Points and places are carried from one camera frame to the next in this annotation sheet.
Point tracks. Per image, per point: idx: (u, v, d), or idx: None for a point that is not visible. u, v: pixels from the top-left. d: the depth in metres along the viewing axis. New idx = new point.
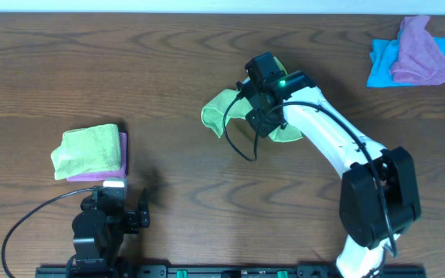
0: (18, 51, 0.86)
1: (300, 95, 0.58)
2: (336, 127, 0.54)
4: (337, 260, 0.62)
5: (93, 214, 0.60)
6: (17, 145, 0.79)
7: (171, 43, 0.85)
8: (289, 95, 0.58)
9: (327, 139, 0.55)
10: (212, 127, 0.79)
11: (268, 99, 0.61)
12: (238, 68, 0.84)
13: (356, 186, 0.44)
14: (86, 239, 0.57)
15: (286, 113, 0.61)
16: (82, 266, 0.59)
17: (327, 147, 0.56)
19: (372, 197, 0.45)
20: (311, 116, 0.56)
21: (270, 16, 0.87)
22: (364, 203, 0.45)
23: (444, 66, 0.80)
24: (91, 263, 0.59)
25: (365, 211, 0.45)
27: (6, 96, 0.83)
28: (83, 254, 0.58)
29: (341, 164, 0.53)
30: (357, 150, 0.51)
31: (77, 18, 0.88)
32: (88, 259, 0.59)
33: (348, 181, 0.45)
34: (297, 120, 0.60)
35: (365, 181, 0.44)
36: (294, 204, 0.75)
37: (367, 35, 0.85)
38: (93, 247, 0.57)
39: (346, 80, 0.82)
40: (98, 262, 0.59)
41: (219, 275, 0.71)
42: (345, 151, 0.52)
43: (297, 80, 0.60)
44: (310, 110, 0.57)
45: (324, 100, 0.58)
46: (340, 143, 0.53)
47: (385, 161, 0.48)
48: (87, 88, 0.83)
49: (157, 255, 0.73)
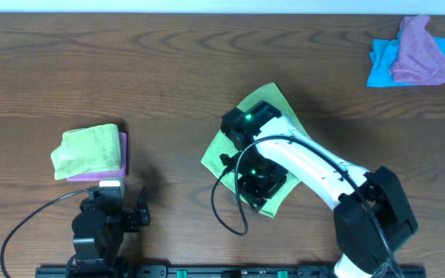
0: (16, 50, 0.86)
1: (269, 130, 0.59)
2: (314, 156, 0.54)
4: (337, 267, 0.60)
5: (92, 215, 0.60)
6: (16, 144, 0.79)
7: (171, 43, 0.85)
8: (259, 130, 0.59)
9: (309, 171, 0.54)
10: (212, 167, 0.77)
11: (238, 136, 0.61)
12: (238, 68, 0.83)
13: (349, 222, 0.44)
14: (86, 240, 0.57)
15: (259, 148, 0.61)
16: (82, 266, 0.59)
17: (311, 181, 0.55)
19: (367, 225, 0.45)
20: (287, 150, 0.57)
21: (270, 16, 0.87)
22: (361, 235, 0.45)
23: (444, 66, 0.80)
24: (92, 265, 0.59)
25: (364, 242, 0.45)
27: (5, 96, 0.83)
28: (83, 253, 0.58)
29: (329, 198, 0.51)
30: (340, 178, 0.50)
31: (77, 18, 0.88)
32: (88, 260, 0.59)
33: (342, 218, 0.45)
34: (273, 155, 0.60)
35: (358, 212, 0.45)
36: (294, 204, 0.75)
37: (367, 35, 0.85)
38: (93, 249, 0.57)
39: (346, 80, 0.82)
40: (99, 263, 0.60)
41: (219, 275, 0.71)
42: (329, 181, 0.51)
43: (263, 114, 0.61)
44: (283, 143, 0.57)
45: (293, 129, 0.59)
46: (321, 174, 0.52)
47: (371, 184, 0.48)
48: (87, 88, 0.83)
49: (157, 255, 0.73)
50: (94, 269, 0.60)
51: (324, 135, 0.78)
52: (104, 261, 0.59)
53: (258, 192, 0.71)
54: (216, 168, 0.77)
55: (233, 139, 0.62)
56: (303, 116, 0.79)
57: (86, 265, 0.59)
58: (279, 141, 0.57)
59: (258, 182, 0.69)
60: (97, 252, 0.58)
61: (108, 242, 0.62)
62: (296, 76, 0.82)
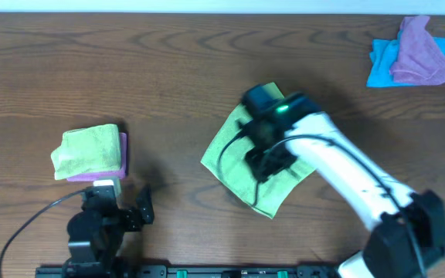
0: (16, 50, 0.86)
1: (304, 126, 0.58)
2: (354, 166, 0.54)
4: (342, 266, 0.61)
5: (87, 218, 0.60)
6: (16, 144, 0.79)
7: (171, 43, 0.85)
8: (292, 124, 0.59)
9: (348, 181, 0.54)
10: (211, 167, 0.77)
11: (270, 128, 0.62)
12: (238, 68, 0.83)
13: (388, 242, 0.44)
14: (81, 243, 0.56)
15: (293, 145, 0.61)
16: (79, 269, 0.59)
17: (349, 192, 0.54)
19: (406, 251, 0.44)
20: (324, 152, 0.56)
21: (270, 16, 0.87)
22: (399, 260, 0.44)
23: None
24: (90, 268, 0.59)
25: (400, 268, 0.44)
27: (5, 96, 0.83)
28: (79, 256, 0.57)
29: (366, 212, 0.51)
30: (384, 195, 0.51)
31: (76, 17, 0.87)
32: (84, 263, 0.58)
33: (380, 238, 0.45)
34: (307, 156, 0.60)
35: (397, 235, 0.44)
36: (294, 204, 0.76)
37: (367, 35, 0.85)
38: (88, 251, 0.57)
39: (346, 81, 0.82)
40: (96, 266, 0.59)
41: (219, 275, 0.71)
42: (371, 196, 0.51)
43: (300, 109, 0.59)
44: (321, 143, 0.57)
45: (334, 131, 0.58)
46: (364, 188, 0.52)
47: (414, 207, 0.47)
48: (87, 87, 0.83)
49: (157, 255, 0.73)
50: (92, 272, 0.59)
51: None
52: (100, 263, 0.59)
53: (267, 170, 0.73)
54: (215, 168, 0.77)
55: (263, 129, 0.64)
56: None
57: (83, 268, 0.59)
58: (317, 141, 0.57)
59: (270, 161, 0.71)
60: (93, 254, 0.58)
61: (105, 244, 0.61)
62: (296, 77, 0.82)
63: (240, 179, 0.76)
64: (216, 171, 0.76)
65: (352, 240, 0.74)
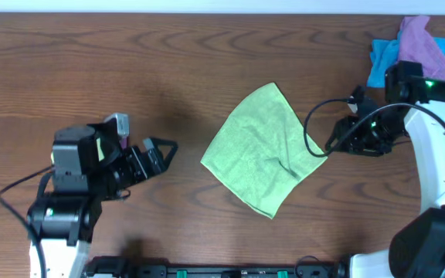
0: (15, 50, 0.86)
1: (436, 106, 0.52)
2: None
4: (354, 256, 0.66)
5: (79, 128, 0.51)
6: (16, 145, 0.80)
7: (171, 43, 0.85)
8: (427, 101, 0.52)
9: (436, 162, 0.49)
10: (211, 167, 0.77)
11: (403, 91, 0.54)
12: (239, 68, 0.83)
13: (433, 225, 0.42)
14: (69, 148, 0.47)
15: (409, 113, 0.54)
16: (60, 184, 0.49)
17: (429, 170, 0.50)
19: (443, 244, 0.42)
20: (437, 137, 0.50)
21: (271, 16, 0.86)
22: (426, 244, 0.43)
23: None
24: (70, 184, 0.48)
25: (422, 250, 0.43)
27: (5, 96, 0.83)
28: (65, 164, 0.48)
29: (432, 194, 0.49)
30: None
31: (76, 17, 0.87)
32: (69, 175, 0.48)
33: (431, 219, 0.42)
34: (414, 127, 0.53)
35: None
36: (294, 204, 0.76)
37: (367, 35, 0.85)
38: (75, 160, 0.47)
39: (345, 82, 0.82)
40: (79, 184, 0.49)
41: (219, 275, 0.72)
42: None
43: None
44: (440, 130, 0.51)
45: None
46: None
47: None
48: (86, 87, 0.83)
49: (157, 255, 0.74)
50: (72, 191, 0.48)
51: (323, 135, 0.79)
52: (86, 181, 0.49)
53: (352, 142, 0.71)
54: (215, 167, 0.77)
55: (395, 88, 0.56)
56: (304, 117, 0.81)
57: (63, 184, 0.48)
58: (437, 124, 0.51)
59: (362, 135, 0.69)
60: (81, 166, 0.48)
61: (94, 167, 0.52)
62: (296, 77, 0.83)
63: (241, 178, 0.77)
64: (215, 170, 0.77)
65: (351, 240, 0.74)
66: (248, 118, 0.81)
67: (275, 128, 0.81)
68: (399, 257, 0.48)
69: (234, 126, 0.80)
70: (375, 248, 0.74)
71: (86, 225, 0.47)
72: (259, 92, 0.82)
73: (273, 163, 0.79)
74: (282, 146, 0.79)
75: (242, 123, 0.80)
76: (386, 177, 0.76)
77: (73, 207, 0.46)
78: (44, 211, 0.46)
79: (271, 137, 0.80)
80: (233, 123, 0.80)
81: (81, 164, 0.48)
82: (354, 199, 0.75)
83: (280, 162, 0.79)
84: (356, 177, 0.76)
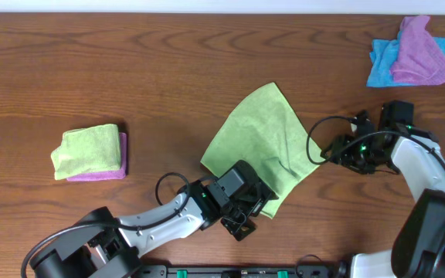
0: (15, 50, 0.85)
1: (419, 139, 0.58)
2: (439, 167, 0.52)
4: (355, 255, 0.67)
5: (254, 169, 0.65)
6: (15, 145, 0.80)
7: (170, 43, 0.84)
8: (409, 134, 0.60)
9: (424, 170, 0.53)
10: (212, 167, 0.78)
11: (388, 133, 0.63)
12: (238, 68, 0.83)
13: (429, 204, 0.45)
14: (239, 179, 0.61)
15: (395, 150, 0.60)
16: (212, 188, 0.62)
17: (418, 177, 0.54)
19: (439, 227, 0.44)
20: (420, 153, 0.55)
21: (272, 15, 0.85)
22: (425, 226, 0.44)
23: (444, 66, 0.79)
24: (217, 195, 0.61)
25: (422, 234, 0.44)
27: (5, 96, 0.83)
28: (226, 181, 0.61)
29: None
30: None
31: (75, 16, 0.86)
32: (221, 190, 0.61)
33: (427, 201, 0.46)
34: (402, 158, 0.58)
35: (443, 209, 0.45)
36: (294, 204, 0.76)
37: (368, 34, 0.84)
38: (235, 184, 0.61)
39: (345, 81, 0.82)
40: (222, 200, 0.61)
41: (219, 275, 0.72)
42: (438, 181, 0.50)
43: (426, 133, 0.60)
44: (423, 150, 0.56)
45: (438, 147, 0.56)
46: (434, 174, 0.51)
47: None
48: (86, 87, 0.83)
49: (158, 254, 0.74)
50: (214, 199, 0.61)
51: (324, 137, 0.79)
52: (225, 202, 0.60)
53: (342, 158, 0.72)
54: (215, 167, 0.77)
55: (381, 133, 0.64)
56: (304, 117, 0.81)
57: (215, 191, 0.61)
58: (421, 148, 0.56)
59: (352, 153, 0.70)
60: (233, 191, 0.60)
61: (236, 201, 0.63)
62: (296, 77, 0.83)
63: None
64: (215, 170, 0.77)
65: (351, 240, 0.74)
66: (248, 118, 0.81)
67: (275, 127, 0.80)
68: (400, 257, 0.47)
69: (234, 126, 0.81)
70: (374, 248, 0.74)
71: (207, 219, 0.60)
72: (260, 91, 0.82)
73: (273, 162, 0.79)
74: (282, 145, 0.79)
75: (242, 123, 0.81)
76: (387, 177, 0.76)
77: (210, 208, 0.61)
78: (200, 191, 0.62)
79: (271, 137, 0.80)
80: (233, 123, 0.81)
81: (235, 191, 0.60)
82: (354, 199, 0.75)
83: (280, 161, 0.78)
84: (356, 177, 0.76)
